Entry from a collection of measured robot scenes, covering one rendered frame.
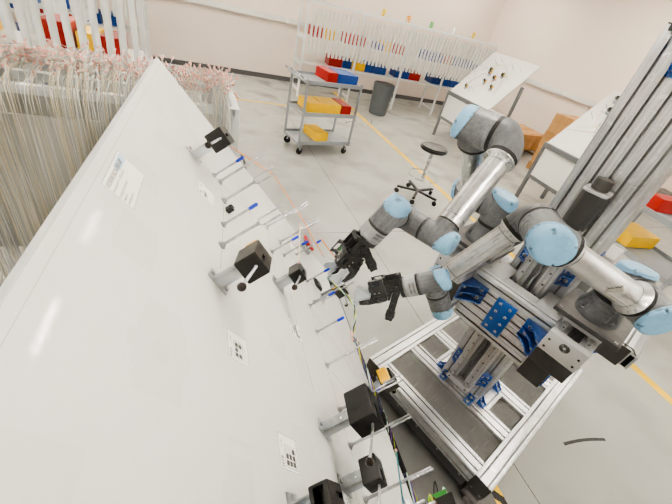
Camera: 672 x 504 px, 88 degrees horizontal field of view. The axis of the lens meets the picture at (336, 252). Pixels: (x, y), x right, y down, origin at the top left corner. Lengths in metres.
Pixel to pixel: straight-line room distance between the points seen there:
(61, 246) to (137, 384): 0.15
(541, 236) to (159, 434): 0.97
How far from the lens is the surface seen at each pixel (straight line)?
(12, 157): 1.73
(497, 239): 1.26
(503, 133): 1.21
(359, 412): 0.67
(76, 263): 0.41
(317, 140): 5.21
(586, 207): 1.55
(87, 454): 0.34
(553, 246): 1.11
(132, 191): 0.56
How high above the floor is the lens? 1.89
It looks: 36 degrees down
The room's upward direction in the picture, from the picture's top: 15 degrees clockwise
